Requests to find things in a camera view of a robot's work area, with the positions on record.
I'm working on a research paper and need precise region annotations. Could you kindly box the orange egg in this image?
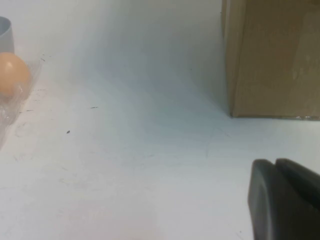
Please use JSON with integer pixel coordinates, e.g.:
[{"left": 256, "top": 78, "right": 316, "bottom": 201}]
[{"left": 0, "top": 51, "right": 33, "bottom": 99}]

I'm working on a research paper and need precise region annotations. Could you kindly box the brown cardboard box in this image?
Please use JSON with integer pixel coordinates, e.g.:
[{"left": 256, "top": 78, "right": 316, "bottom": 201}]
[{"left": 220, "top": 0, "right": 320, "bottom": 120}]

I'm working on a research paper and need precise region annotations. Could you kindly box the grey plastic bowl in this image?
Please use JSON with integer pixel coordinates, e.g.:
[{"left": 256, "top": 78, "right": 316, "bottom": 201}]
[{"left": 0, "top": 16, "right": 13, "bottom": 55}]

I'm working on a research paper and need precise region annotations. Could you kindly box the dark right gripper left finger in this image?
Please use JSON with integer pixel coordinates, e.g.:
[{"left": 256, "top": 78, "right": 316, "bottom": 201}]
[{"left": 247, "top": 159, "right": 320, "bottom": 240}]

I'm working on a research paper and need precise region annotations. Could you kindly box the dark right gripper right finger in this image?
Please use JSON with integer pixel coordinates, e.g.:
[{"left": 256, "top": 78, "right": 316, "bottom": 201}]
[{"left": 274, "top": 157, "right": 320, "bottom": 208}]

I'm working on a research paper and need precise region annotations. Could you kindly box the clear plastic egg tray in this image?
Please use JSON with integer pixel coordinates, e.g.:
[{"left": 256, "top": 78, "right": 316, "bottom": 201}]
[{"left": 0, "top": 59, "right": 43, "bottom": 151}]

